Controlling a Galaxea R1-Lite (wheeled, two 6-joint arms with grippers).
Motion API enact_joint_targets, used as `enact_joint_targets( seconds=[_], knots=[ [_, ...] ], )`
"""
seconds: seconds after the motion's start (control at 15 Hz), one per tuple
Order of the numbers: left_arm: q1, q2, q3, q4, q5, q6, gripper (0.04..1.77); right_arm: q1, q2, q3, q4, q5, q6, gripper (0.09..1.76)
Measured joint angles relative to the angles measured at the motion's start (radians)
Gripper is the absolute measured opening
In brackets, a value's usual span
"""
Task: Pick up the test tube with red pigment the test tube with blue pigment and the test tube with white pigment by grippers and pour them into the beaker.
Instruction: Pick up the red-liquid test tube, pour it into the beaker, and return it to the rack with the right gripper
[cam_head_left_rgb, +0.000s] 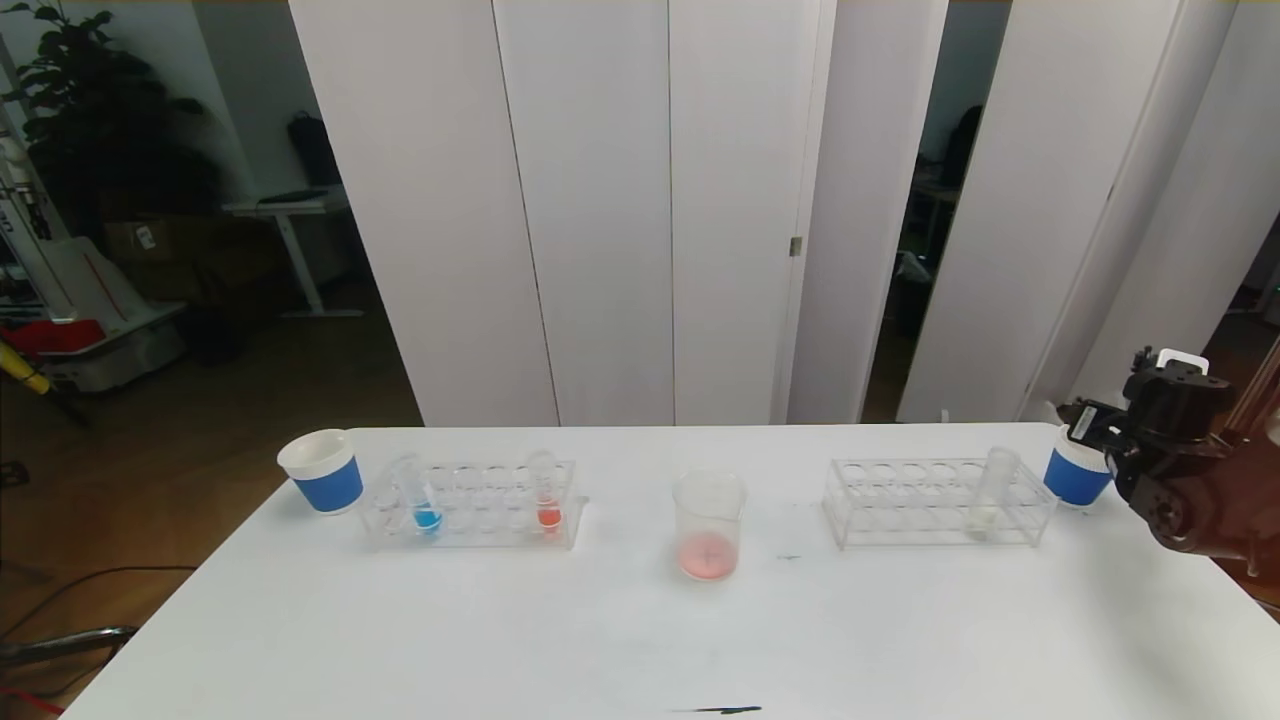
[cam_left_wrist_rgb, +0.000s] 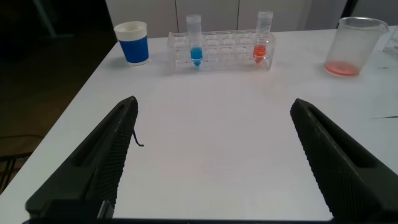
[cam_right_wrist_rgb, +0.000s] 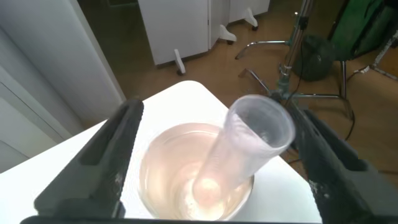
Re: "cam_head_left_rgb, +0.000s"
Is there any test tube with blue pigment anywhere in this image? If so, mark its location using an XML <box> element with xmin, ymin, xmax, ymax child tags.
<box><xmin>395</xmin><ymin>455</ymin><xmax>446</xmax><ymax>536</ymax></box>

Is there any test tube with red pigment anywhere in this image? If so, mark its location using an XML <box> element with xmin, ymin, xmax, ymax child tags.
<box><xmin>527</xmin><ymin>450</ymin><xmax>564</xmax><ymax>533</ymax></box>

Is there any clear acrylic test tube rack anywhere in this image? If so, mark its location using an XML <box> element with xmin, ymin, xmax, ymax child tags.
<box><xmin>360</xmin><ymin>458</ymin><xmax>591</xmax><ymax>551</ymax></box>
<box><xmin>822</xmin><ymin>458</ymin><xmax>1058</xmax><ymax>549</ymax></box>

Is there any clear glass beaker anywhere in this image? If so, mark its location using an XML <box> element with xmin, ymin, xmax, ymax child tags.
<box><xmin>672</xmin><ymin>470</ymin><xmax>747</xmax><ymax>584</ymax></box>

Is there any test tube with pale pigment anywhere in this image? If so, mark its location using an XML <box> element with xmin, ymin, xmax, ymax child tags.
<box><xmin>965</xmin><ymin>447</ymin><xmax>1023</xmax><ymax>541</ymax></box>

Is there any blue white paper cup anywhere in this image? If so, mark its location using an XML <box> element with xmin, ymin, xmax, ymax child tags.
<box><xmin>278</xmin><ymin>430</ymin><xmax>367</xmax><ymax>516</ymax></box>
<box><xmin>1042</xmin><ymin>425</ymin><xmax>1116</xmax><ymax>509</ymax></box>

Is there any white standing desk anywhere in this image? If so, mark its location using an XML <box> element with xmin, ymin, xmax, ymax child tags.
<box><xmin>222</xmin><ymin>190</ymin><xmax>366</xmax><ymax>321</ymax></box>

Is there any black backpack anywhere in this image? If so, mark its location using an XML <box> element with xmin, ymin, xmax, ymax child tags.
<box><xmin>288</xmin><ymin>113</ymin><xmax>343</xmax><ymax>191</ymax></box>

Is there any brown cardboard box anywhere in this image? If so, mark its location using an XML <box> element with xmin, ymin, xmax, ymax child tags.
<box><xmin>105</xmin><ymin>220</ymin><xmax>201</xmax><ymax>301</ymax></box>

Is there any white grey machine base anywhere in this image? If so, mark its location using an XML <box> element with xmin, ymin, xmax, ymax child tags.
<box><xmin>0</xmin><ymin>100</ymin><xmax>191</xmax><ymax>396</ymax></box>

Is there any dark green potted plant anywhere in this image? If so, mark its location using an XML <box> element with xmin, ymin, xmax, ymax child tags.
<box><xmin>0</xmin><ymin>0</ymin><xmax>226</xmax><ymax>241</ymax></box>

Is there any yellow black tool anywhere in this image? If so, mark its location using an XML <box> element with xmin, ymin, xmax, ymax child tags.
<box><xmin>0</xmin><ymin>343</ymin><xmax>91</xmax><ymax>426</ymax></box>

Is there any metal chair leg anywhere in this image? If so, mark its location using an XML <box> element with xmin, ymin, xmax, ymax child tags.
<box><xmin>0</xmin><ymin>627</ymin><xmax>141</xmax><ymax>671</ymax></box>

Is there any red floor tape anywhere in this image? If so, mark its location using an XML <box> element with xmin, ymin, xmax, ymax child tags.
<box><xmin>0</xmin><ymin>685</ymin><xmax>66</xmax><ymax>716</ymax></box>

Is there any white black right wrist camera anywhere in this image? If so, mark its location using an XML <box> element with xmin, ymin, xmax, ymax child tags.
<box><xmin>1125</xmin><ymin>346</ymin><xmax>1237</xmax><ymax>443</ymax></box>

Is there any black floor cable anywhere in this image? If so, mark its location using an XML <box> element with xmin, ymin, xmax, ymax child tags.
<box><xmin>0</xmin><ymin>567</ymin><xmax>201</xmax><ymax>641</ymax></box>

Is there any brown frame stand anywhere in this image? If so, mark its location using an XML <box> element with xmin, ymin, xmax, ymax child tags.
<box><xmin>1215</xmin><ymin>335</ymin><xmax>1280</xmax><ymax>613</ymax></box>

